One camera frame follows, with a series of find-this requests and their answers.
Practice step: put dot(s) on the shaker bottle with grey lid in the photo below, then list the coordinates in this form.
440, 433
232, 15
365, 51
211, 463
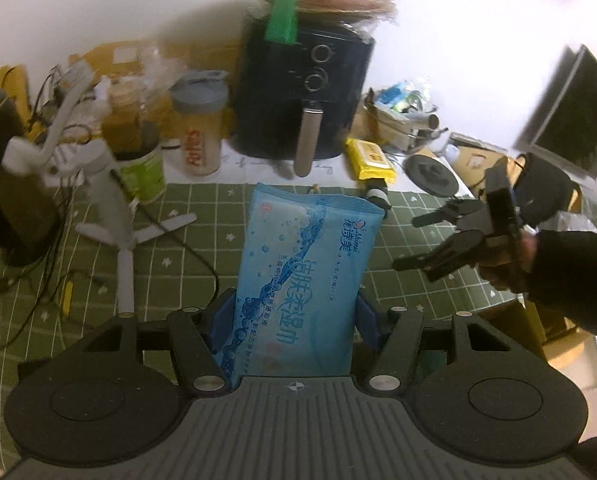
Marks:
201, 135

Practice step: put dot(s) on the cardboard box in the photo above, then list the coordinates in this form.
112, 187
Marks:
528, 325

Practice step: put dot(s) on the black air fryer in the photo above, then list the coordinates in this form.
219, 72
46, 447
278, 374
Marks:
278, 100

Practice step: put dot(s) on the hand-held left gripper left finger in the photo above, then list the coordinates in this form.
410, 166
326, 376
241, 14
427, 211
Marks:
223, 320

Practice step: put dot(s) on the brown bottle with stopper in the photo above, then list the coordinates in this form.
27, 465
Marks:
123, 120

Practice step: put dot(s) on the blue wet wipes pack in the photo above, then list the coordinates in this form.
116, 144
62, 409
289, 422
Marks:
298, 280

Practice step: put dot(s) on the black round kettle base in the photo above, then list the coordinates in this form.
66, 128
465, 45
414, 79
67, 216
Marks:
428, 175

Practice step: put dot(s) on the green and white tub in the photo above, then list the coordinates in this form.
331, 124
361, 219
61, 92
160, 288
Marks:
143, 175

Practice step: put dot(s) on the black cloth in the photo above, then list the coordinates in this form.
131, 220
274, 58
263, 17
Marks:
543, 190

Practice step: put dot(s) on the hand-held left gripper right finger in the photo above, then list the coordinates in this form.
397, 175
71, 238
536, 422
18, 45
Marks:
366, 320

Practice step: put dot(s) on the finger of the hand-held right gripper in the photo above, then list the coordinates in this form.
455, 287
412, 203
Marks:
433, 260
443, 215

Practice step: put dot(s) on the small black bottle white band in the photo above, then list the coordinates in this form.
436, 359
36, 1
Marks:
378, 195

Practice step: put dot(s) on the white phone gimbal tripod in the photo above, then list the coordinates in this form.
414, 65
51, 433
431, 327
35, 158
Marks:
106, 195

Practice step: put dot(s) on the green plastic bag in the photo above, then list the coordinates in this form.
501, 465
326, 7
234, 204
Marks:
282, 15

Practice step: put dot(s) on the yellow wet wipes pack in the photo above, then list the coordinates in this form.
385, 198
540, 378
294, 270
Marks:
371, 160

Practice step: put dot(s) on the person's right hand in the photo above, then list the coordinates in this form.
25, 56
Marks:
498, 275

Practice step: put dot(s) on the green cutting mat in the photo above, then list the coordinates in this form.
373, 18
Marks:
188, 255

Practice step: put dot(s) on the black round pot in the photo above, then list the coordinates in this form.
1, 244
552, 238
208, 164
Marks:
8, 210

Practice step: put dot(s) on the dark flat screen monitor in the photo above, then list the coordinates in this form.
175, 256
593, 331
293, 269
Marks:
573, 115

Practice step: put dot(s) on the blue green snack packet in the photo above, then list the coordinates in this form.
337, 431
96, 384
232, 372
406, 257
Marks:
393, 95

